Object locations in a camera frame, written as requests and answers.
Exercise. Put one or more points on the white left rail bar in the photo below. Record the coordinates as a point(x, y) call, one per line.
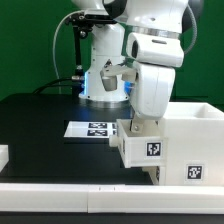
point(4, 156)

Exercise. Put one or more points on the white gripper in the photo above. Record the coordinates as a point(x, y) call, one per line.
point(151, 93)

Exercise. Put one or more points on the white front rail bar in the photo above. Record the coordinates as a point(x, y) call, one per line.
point(111, 198)

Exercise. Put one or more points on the black camera on stand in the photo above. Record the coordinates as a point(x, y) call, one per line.
point(82, 24)

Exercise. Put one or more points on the white rail bar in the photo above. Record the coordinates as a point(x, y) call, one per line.
point(111, 198)
point(4, 156)

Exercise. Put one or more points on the white small drawer box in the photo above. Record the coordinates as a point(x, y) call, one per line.
point(139, 149)

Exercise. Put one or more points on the fiducial marker sheet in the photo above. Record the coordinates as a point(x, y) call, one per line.
point(78, 129)

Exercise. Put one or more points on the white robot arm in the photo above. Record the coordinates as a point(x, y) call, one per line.
point(137, 41)

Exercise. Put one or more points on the white drawer with knob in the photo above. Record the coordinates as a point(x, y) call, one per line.
point(154, 173)

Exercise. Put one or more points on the white drawer cabinet housing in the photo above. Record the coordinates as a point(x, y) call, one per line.
point(194, 151)

